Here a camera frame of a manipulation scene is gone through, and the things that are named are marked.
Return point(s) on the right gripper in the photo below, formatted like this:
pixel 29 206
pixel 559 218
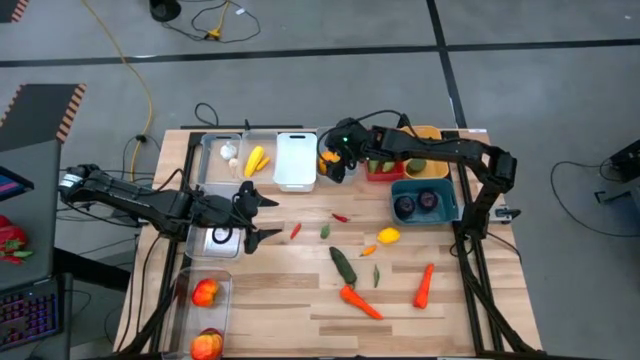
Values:
pixel 350 140

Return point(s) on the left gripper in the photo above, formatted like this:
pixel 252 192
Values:
pixel 215 212

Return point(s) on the red chili pepper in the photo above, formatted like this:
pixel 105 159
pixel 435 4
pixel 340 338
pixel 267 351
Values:
pixel 295 230
pixel 340 218

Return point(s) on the yellow banana toy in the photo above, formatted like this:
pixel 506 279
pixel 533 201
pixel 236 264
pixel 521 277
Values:
pixel 265 162

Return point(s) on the small green pepper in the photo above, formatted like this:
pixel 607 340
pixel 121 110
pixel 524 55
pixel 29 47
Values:
pixel 325 231

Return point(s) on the large white garlic bulb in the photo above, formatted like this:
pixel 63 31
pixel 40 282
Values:
pixel 228 150

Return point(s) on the dark green avocado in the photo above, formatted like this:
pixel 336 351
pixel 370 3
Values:
pixel 416 165

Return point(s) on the yellow lemon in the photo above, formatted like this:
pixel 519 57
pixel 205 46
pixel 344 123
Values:
pixel 388 235

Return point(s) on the small orange pepper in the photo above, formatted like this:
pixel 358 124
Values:
pixel 368 250

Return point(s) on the dark green cucumber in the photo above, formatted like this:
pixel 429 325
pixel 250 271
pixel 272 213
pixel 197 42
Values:
pixel 343 265

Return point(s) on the green chili pepper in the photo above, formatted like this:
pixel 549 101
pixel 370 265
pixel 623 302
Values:
pixel 376 276

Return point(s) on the long orange carrot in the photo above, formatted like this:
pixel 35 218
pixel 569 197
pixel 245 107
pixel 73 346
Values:
pixel 360 302

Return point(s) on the straight orange carrot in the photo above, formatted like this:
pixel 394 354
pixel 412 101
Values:
pixel 423 285

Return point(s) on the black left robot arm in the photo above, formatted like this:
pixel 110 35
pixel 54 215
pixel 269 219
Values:
pixel 125 200

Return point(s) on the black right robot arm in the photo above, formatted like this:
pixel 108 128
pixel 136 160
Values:
pixel 440 147

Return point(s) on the grey plastic bin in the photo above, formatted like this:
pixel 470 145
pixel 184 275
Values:
pixel 350 175

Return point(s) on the white plastic bin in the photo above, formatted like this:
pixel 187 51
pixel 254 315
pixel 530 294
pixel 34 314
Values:
pixel 296 162

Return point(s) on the red plastic bin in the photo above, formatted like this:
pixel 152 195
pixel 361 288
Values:
pixel 385 176

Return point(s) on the black clamp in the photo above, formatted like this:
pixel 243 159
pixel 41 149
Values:
pixel 403 120

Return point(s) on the frosted translucent plastic bin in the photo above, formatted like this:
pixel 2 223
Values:
pixel 250 137

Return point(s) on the black bar behind table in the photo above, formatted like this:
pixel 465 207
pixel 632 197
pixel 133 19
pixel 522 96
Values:
pixel 240 127

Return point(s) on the orange plastic bin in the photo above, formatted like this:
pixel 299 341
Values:
pixel 435 172

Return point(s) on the large clear plastic bin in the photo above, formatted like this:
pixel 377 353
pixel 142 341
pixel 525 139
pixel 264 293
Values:
pixel 197 320

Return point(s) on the teal plastic bin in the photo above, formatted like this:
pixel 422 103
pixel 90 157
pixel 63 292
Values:
pixel 447 215

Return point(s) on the grey side desk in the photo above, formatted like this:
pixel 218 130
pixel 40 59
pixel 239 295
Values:
pixel 30 225

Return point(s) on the black round stand base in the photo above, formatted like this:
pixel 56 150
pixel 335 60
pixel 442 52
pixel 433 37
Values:
pixel 165 9

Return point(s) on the large black striped mat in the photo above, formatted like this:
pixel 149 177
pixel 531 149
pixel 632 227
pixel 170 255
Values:
pixel 40 115

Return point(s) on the red and green toy chilies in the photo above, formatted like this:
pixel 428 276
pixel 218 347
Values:
pixel 15 256

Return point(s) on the red toy bell pepper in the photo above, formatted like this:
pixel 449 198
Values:
pixel 10 237

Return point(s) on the black equipment box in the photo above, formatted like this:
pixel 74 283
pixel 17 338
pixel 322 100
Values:
pixel 625 160

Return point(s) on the small black striped mat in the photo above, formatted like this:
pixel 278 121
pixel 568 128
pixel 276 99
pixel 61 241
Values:
pixel 10 7

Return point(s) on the black left table frame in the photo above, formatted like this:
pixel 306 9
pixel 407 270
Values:
pixel 186 160

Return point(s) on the black table frame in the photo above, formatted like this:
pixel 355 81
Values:
pixel 186 160
pixel 480 300

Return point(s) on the black right table frame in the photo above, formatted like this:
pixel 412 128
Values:
pixel 480 300

